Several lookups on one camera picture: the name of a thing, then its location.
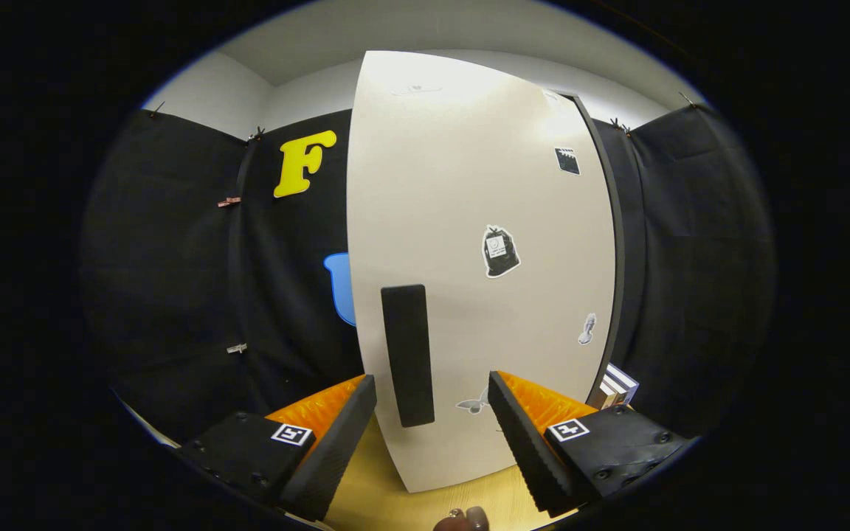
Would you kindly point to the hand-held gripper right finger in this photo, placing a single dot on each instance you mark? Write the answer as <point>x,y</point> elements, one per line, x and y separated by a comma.
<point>524,450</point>

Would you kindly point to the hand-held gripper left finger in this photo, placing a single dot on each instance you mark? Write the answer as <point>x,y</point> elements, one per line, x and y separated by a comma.
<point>340,450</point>

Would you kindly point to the red clip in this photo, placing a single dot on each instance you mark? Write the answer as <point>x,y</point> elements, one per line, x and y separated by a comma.
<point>229,201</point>

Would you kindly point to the black backdrop cloth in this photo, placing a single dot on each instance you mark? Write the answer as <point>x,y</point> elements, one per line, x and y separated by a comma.
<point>174,280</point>

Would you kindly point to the silver clip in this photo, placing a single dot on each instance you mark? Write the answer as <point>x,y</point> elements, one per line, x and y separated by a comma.
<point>237,347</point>

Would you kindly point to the white book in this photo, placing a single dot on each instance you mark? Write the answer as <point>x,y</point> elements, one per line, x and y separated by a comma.
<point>612,394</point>

